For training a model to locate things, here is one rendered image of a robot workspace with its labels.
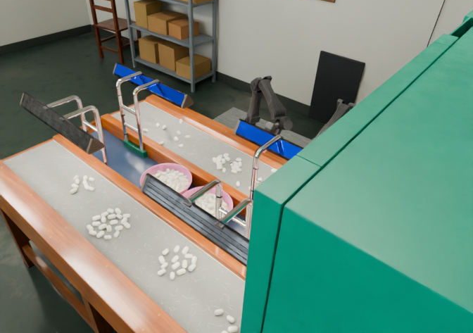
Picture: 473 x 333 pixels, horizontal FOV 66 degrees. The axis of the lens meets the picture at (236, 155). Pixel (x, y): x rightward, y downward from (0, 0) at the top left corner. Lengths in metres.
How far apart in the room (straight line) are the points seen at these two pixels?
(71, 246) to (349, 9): 2.95
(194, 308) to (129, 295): 0.25
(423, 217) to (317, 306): 0.13
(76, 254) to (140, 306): 0.38
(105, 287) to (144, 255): 0.21
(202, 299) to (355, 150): 1.17
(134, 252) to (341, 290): 1.37
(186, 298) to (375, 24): 2.83
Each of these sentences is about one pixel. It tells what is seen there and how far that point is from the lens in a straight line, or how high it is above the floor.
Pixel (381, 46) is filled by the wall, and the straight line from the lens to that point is 3.59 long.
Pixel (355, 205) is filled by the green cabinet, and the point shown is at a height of 1.79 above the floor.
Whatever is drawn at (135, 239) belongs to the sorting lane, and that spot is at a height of 0.74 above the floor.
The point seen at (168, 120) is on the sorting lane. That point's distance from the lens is 2.46.
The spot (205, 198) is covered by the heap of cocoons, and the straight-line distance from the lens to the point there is 1.83.
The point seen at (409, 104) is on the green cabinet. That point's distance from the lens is 0.52.
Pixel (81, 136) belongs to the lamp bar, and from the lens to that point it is 1.73.
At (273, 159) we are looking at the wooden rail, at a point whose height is 0.77.
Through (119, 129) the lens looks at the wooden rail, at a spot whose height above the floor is 0.75.
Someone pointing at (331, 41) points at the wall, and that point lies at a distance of 3.75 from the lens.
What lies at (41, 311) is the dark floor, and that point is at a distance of 2.52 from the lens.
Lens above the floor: 2.00
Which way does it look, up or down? 37 degrees down
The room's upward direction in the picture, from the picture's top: 3 degrees clockwise
